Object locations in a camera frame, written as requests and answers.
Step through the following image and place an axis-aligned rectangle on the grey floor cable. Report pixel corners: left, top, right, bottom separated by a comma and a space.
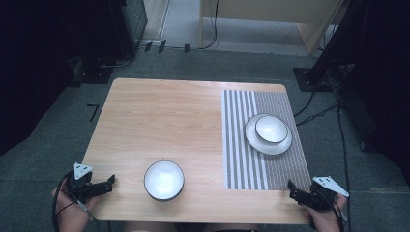
99, 55, 135, 70

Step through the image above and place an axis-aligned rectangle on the black metal stand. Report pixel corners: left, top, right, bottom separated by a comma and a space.
292, 0, 370, 93

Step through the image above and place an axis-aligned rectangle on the person's right hand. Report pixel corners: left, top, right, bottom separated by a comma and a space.
302, 192, 348, 232

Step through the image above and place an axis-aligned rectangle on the black stand base plate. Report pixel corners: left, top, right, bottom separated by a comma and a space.
73, 57, 114, 85

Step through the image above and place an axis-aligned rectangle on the black floor cable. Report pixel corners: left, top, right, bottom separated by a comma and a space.
336, 95, 352, 201
293, 91, 317, 119
295, 103, 340, 127

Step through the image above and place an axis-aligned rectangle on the white bowl with dark rim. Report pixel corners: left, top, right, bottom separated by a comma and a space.
254, 114, 290, 144
143, 159, 186, 202

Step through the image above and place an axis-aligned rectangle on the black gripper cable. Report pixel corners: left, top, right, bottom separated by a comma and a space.
51, 171, 80, 232

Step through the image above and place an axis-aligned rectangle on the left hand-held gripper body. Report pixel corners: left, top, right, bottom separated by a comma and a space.
66, 161, 98, 205

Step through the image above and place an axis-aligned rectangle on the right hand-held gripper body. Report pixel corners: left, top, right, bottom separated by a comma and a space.
308, 175, 350, 213

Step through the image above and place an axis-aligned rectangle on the white plate with dark rim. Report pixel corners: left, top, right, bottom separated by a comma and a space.
244, 113, 294, 156

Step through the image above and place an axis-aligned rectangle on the dark equipment cabinet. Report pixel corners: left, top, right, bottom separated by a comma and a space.
109, 0, 149, 59

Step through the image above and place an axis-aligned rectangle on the person's left hand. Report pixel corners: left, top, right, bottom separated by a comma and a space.
50, 179, 100, 232

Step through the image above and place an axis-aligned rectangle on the light wooden cabinet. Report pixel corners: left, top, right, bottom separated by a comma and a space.
198, 0, 343, 56

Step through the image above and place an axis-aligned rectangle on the black hanging cable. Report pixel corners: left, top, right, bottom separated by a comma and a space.
198, 0, 220, 51

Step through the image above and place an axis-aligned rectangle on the striped grey white placemat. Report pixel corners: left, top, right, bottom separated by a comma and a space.
220, 89, 312, 191

